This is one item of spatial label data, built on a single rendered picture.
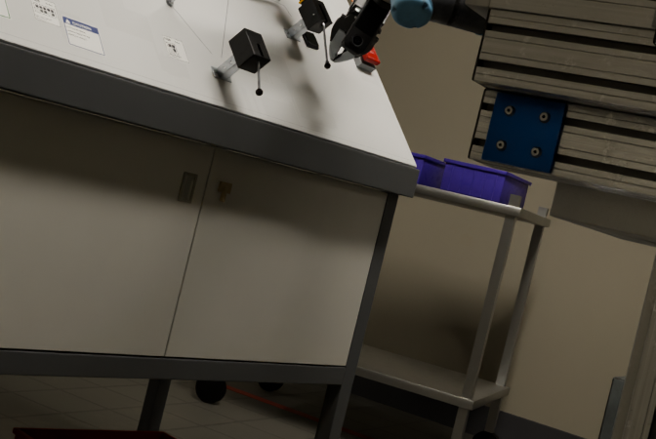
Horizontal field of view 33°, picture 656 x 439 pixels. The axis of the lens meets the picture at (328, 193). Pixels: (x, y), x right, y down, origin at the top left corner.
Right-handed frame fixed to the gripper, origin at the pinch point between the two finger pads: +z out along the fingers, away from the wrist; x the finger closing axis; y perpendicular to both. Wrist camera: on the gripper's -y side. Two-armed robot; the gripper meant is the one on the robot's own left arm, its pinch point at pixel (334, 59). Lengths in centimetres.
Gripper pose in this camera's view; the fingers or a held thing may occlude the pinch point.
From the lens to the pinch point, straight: 227.2
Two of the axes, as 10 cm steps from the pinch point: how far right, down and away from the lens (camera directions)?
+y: 3.1, -6.7, 6.7
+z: -4.7, 5.0, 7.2
